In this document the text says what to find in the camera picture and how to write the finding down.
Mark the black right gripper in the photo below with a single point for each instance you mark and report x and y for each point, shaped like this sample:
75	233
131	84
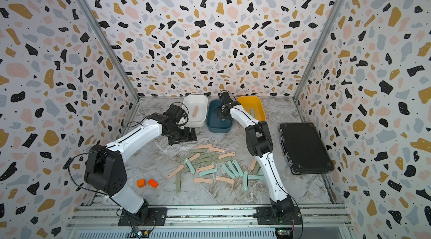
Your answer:
218	114

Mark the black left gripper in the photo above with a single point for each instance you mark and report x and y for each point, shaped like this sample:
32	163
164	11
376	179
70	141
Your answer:
186	137

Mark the pink knife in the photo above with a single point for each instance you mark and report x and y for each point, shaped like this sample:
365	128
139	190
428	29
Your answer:
253	164
225	179
222	156
176	171
203	180
195	111
206	146

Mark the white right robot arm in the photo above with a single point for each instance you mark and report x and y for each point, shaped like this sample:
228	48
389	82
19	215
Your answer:
260	146

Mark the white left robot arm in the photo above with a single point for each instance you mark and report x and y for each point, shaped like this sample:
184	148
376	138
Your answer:
105	167

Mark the dark teal storage box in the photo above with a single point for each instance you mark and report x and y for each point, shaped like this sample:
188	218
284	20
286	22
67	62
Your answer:
215	124

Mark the white storage box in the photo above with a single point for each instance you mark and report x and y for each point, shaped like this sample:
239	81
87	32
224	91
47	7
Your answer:
190	102

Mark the yellow storage box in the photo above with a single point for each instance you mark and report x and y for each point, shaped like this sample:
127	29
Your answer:
254	102

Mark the pink knife top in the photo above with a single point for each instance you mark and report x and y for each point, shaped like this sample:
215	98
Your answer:
206	146

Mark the orange block large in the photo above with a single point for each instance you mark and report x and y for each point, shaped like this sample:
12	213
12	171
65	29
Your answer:
153	183

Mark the green knife front left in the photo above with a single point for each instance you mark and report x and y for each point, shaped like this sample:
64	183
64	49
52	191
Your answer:
178	183

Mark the mint knife vertical front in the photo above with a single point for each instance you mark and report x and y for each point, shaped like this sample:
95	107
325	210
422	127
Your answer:
245	181

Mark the orange block small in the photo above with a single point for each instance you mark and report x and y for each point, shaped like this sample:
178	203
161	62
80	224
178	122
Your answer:
141	183

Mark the mint knife horizontal right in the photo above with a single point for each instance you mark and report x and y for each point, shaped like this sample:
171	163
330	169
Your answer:
256	177

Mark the black case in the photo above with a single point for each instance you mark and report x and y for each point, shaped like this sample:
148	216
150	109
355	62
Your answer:
304	150

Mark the aluminium frame post left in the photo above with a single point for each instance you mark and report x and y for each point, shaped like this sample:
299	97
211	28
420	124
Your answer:
93	23

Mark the aluminium frame post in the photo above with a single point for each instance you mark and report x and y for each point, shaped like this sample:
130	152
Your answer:
318	47
93	23

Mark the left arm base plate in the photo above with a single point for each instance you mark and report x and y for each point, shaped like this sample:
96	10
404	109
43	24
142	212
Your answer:
148	216

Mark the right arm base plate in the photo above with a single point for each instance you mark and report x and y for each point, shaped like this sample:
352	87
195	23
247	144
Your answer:
268	215

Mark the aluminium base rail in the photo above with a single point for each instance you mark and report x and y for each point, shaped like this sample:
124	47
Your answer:
310	221

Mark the aluminium frame post right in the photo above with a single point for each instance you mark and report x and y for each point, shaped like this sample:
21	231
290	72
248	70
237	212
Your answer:
318	47

